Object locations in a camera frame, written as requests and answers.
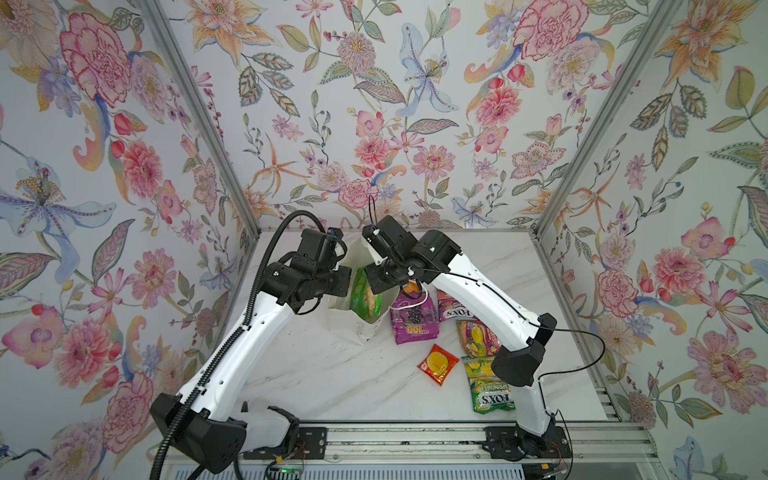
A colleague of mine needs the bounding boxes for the small red snack packet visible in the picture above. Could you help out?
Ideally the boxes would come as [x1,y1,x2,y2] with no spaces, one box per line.
[418,344,459,386]

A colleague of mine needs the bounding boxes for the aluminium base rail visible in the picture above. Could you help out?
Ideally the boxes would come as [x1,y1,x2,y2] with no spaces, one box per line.
[146,419,661,469]

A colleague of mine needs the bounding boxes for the small orange snack packet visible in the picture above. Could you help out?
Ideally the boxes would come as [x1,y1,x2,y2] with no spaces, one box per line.
[402,281,422,297]

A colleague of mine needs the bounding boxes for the green Lays chips bag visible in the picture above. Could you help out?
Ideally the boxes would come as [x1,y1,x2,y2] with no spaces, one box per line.
[350,268,383,323]

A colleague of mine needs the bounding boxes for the pink Foxs candy bag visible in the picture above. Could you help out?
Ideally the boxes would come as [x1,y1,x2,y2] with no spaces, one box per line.
[437,289,477,322]

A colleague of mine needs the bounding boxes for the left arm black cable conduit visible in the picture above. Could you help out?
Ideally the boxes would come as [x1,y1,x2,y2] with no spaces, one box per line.
[148,209,328,480]

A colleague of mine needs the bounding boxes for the green Foxs candy bag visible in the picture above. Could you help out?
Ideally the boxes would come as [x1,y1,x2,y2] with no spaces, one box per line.
[462,356,515,415]

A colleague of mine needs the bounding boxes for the white paper gift bag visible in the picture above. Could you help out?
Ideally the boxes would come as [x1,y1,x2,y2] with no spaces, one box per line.
[326,235,431,346]

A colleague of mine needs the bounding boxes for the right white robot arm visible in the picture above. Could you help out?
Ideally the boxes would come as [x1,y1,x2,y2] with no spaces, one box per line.
[363,216,557,438]

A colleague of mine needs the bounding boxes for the orange Foxs candy bag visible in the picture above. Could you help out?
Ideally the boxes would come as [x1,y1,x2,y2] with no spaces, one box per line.
[456,320,501,358]

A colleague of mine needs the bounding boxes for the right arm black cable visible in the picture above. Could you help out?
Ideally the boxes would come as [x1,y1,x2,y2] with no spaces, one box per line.
[367,194,607,480]

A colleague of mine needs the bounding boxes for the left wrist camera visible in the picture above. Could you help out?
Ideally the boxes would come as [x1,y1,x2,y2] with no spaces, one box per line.
[326,227,348,256]

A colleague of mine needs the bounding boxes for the purple snack bag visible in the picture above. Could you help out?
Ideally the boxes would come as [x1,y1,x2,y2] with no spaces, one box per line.
[389,292,440,345]

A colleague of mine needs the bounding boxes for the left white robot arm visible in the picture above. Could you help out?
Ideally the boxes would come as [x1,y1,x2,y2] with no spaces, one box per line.
[149,228,351,479]

